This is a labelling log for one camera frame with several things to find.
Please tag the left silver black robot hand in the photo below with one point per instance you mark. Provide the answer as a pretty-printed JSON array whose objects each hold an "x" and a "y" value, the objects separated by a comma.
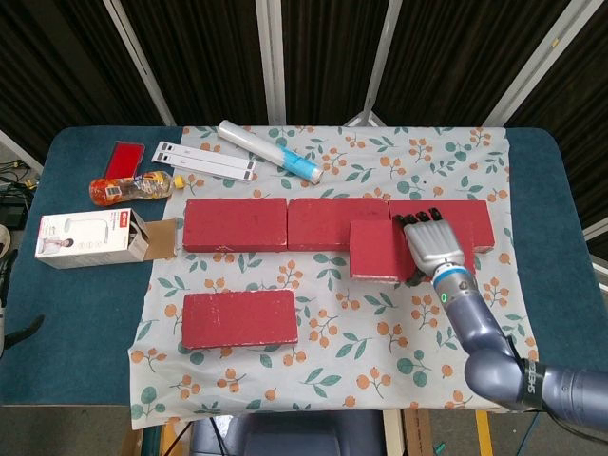
[{"x": 2, "y": 294}]

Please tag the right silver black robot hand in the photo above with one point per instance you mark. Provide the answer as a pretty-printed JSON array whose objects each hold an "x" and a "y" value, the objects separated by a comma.
[{"x": 432, "y": 242}]

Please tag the red brick with taped end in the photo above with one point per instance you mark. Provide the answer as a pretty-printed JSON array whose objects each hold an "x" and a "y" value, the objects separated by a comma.
[{"x": 375, "y": 247}]

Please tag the red brick with scuffed top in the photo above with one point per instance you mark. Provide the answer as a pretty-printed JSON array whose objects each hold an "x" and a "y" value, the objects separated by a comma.
[{"x": 237, "y": 318}]

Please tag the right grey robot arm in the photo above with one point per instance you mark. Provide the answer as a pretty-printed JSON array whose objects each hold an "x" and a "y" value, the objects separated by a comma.
[{"x": 494, "y": 361}]

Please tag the red foam brick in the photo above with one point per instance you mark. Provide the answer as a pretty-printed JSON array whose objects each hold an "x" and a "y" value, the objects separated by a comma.
[
  {"x": 313, "y": 223},
  {"x": 235, "y": 223},
  {"x": 475, "y": 218}
]

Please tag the white desk lamp carton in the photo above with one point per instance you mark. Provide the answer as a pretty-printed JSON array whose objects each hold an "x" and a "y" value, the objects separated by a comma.
[{"x": 85, "y": 237}]

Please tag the orange drink plastic bottle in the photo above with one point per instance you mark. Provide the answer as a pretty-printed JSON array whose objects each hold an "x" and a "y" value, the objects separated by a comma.
[{"x": 138, "y": 187}]

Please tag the floral fruit print tablecloth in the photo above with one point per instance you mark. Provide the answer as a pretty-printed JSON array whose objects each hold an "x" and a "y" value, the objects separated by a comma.
[{"x": 323, "y": 380}]

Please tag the red flat case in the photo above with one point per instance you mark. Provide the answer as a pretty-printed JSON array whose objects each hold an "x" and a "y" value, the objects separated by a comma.
[{"x": 124, "y": 160}]

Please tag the clear film roll blue label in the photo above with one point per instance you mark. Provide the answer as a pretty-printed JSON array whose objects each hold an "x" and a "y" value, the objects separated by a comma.
[{"x": 266, "y": 147}]

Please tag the brown cardboard box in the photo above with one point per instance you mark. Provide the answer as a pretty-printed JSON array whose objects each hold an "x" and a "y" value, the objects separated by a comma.
[{"x": 417, "y": 434}]

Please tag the long white flat box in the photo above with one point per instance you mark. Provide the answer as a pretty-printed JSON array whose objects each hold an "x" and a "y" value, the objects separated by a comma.
[
  {"x": 209, "y": 166},
  {"x": 190, "y": 146}
]

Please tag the dark blue chair seat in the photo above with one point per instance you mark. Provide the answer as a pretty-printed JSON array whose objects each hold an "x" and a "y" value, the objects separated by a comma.
[{"x": 294, "y": 434}]

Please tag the dark folding screen white frame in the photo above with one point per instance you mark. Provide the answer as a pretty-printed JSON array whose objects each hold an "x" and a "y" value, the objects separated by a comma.
[{"x": 214, "y": 57}]

